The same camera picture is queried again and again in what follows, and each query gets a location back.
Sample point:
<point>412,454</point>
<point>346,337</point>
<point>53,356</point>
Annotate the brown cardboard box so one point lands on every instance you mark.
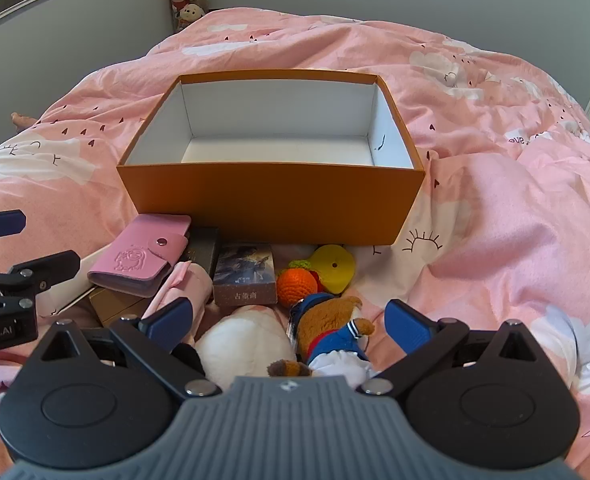
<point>115,307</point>

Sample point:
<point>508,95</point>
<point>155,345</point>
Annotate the pink printed blanket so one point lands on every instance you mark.
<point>475,210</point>

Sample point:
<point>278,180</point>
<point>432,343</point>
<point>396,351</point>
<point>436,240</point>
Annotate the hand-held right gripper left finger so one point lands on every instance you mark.
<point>171,319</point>

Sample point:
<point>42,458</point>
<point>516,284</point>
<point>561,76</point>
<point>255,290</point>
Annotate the pink card wallet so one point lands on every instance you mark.
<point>130,260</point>

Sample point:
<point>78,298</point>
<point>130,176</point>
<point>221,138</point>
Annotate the white plush toy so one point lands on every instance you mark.
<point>240,340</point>

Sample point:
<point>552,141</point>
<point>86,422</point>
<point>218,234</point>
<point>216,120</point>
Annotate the orange crochet fruit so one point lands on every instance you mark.
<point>297,287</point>

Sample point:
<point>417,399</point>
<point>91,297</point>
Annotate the dark grey textured box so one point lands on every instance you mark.
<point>202,250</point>

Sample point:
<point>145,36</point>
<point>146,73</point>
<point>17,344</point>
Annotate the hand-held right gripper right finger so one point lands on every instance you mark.
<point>406,324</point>

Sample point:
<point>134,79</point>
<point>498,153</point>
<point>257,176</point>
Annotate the brown plush bear blue outfit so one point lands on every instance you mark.
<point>325,325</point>

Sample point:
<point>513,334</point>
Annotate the white box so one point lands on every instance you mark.
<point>70,296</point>

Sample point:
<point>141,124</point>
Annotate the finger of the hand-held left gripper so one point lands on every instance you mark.
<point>50,266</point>
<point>2,224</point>

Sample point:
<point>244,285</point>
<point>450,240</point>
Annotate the yellow plastic toy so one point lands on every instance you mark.
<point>332,265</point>

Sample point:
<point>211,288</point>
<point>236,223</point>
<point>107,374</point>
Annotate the orange cardboard box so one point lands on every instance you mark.
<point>275,200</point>

